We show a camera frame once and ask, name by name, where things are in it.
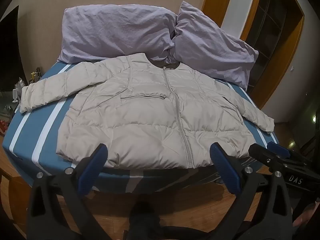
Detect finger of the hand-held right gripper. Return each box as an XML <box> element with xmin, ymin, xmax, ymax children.
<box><xmin>267</xmin><ymin>142</ymin><xmax>291</xmax><ymax>158</ymax></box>
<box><xmin>248</xmin><ymin>144</ymin><xmax>278</xmax><ymax>166</ymax></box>

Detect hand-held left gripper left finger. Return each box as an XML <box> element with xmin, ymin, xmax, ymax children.
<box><xmin>27</xmin><ymin>143</ymin><xmax>118</xmax><ymax>240</ymax></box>

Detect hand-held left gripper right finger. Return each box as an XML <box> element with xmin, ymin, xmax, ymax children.
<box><xmin>209</xmin><ymin>142</ymin><xmax>293</xmax><ymax>240</ymax></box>

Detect beige puffer jacket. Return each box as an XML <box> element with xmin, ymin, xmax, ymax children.
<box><xmin>19</xmin><ymin>55</ymin><xmax>275</xmax><ymax>169</ymax></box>

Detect person's right hand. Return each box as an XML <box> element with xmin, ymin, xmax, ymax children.
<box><xmin>292</xmin><ymin>200</ymin><xmax>320</xmax><ymax>233</ymax></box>

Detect blue white striped bed sheet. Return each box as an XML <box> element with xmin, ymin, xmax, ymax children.
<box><xmin>1</xmin><ymin>61</ymin><xmax>280</xmax><ymax>194</ymax></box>

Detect small white bedside object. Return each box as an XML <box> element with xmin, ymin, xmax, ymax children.
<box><xmin>12</xmin><ymin>79</ymin><xmax>26</xmax><ymax>103</ymax></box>

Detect yellow black bedside tools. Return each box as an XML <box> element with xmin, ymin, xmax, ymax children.
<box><xmin>28</xmin><ymin>66</ymin><xmax>42</xmax><ymax>83</ymax></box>

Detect small purple pillow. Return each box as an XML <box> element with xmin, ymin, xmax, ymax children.
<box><xmin>171</xmin><ymin>1</ymin><xmax>259</xmax><ymax>92</ymax></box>

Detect large purple pillow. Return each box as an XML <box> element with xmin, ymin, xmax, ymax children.
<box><xmin>57</xmin><ymin>4</ymin><xmax>178</xmax><ymax>64</ymax></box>

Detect wooden bed frame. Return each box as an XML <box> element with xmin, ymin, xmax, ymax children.
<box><xmin>0</xmin><ymin>165</ymin><xmax>275</xmax><ymax>240</ymax></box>

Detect wooden door frame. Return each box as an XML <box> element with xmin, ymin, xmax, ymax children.
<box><xmin>201</xmin><ymin>0</ymin><xmax>306</xmax><ymax>111</ymax></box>

